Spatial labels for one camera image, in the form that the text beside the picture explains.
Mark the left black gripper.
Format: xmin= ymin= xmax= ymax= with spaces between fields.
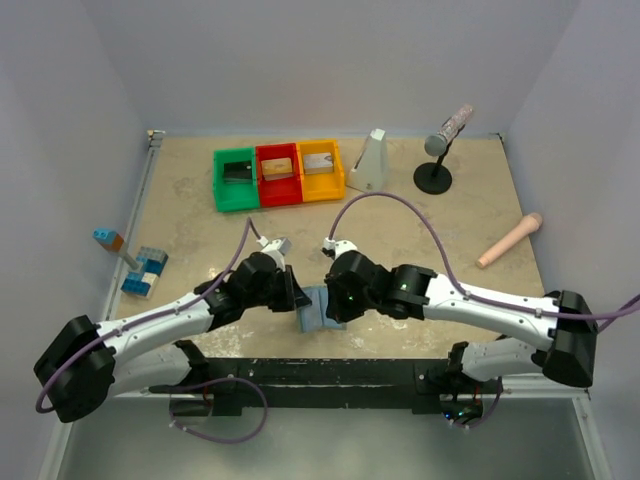
xmin=245 ymin=265 xmax=312 ymax=313

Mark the green card holder wallet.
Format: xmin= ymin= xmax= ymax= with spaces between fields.
xmin=296 ymin=286 xmax=346 ymax=333

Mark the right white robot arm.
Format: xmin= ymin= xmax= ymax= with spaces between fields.
xmin=325 ymin=251 xmax=598 ymax=392

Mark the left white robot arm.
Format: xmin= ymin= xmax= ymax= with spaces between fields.
xmin=34 ymin=252 xmax=311 ymax=423

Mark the silver card in bin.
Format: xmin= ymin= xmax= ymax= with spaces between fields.
xmin=303 ymin=152 xmax=334 ymax=175

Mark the tan card in bin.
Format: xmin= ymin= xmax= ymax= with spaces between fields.
xmin=260 ymin=157 xmax=294 ymax=181

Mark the black card in bin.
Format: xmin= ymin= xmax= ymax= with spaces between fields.
xmin=222 ymin=161 xmax=253 ymax=184

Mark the yellow plastic bin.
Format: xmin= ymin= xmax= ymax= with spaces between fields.
xmin=296 ymin=139 xmax=346 ymax=203

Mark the red plastic bin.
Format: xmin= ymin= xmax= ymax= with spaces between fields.
xmin=255 ymin=143 xmax=303 ymax=208

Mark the white metronome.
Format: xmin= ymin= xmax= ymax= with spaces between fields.
xmin=346 ymin=128 xmax=389 ymax=193

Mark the green plastic bin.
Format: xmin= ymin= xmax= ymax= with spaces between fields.
xmin=212 ymin=147 xmax=260 ymax=213

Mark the black microphone stand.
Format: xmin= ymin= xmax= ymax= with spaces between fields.
xmin=413 ymin=126 xmax=452 ymax=195

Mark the blue toy brick stack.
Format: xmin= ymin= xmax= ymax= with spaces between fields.
xmin=120 ymin=246 xmax=169 ymax=299

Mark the grey glitter microphone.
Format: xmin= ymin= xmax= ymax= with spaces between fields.
xmin=424 ymin=104 xmax=474 ymax=157

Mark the blue orange brick hammer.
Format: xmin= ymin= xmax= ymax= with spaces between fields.
xmin=92 ymin=228 xmax=141 ymax=271

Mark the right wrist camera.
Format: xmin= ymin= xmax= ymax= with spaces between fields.
xmin=321 ymin=237 xmax=358 ymax=260

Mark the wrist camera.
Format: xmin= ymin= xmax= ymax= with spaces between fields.
xmin=257 ymin=236 xmax=292 ymax=257
xmin=321 ymin=237 xmax=358 ymax=260

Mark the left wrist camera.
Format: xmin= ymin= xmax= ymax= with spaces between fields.
xmin=257 ymin=236 xmax=292 ymax=257

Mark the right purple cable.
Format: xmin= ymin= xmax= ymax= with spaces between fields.
xmin=329 ymin=192 xmax=640 ymax=334

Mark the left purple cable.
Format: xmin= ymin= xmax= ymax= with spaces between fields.
xmin=35 ymin=217 xmax=261 ymax=414

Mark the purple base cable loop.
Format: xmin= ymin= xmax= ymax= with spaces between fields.
xmin=168 ymin=370 xmax=272 ymax=443

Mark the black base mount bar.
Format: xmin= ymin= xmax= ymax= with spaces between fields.
xmin=151 ymin=358 xmax=500 ymax=416

